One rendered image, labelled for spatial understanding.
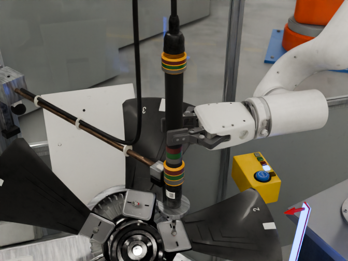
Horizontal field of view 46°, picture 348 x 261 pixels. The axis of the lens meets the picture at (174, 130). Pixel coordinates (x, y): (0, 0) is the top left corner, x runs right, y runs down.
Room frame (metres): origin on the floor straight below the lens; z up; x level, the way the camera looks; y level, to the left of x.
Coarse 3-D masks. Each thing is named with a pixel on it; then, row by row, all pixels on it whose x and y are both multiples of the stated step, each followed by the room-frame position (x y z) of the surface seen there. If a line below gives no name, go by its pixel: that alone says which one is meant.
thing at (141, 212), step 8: (128, 192) 0.72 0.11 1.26; (136, 192) 0.71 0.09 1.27; (144, 192) 0.70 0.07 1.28; (128, 200) 0.71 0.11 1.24; (136, 200) 0.70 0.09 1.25; (144, 200) 0.69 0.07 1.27; (152, 200) 0.67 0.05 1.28; (128, 208) 0.69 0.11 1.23; (136, 208) 0.68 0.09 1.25; (144, 208) 0.67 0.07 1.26; (152, 208) 0.66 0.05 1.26; (136, 216) 0.66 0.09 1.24; (144, 216) 0.65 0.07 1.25
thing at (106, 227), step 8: (88, 216) 0.64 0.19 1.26; (96, 216) 0.63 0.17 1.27; (88, 224) 0.64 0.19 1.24; (96, 224) 0.64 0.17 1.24; (104, 224) 0.63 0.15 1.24; (112, 224) 0.63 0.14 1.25; (80, 232) 0.65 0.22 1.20; (88, 232) 0.64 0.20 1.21; (104, 232) 0.64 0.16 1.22; (96, 240) 0.64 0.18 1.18; (104, 240) 0.64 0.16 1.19
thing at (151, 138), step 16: (128, 112) 0.87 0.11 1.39; (160, 112) 0.84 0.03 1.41; (128, 128) 0.84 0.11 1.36; (144, 128) 0.82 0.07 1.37; (160, 128) 0.81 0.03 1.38; (192, 128) 0.79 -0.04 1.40; (144, 144) 0.79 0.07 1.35; (160, 144) 0.77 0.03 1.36; (128, 160) 0.78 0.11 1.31; (160, 160) 0.74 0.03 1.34; (128, 176) 0.75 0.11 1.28; (144, 176) 0.73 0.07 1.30
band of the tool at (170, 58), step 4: (164, 52) 0.67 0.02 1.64; (184, 52) 0.66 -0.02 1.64; (164, 56) 0.64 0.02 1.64; (168, 56) 0.67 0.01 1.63; (172, 56) 0.67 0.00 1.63; (176, 56) 0.67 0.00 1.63; (180, 56) 0.67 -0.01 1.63; (184, 56) 0.64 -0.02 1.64; (168, 60) 0.63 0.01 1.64; (172, 60) 0.63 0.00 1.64; (176, 60) 0.63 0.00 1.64; (180, 60) 0.63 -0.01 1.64
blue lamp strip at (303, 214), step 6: (306, 210) 0.74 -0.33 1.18; (300, 216) 0.75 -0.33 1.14; (306, 216) 0.73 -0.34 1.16; (300, 222) 0.75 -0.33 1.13; (300, 228) 0.74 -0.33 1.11; (300, 234) 0.74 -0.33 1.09; (294, 240) 0.75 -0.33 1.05; (294, 246) 0.75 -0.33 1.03; (294, 252) 0.74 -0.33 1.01; (294, 258) 0.74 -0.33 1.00
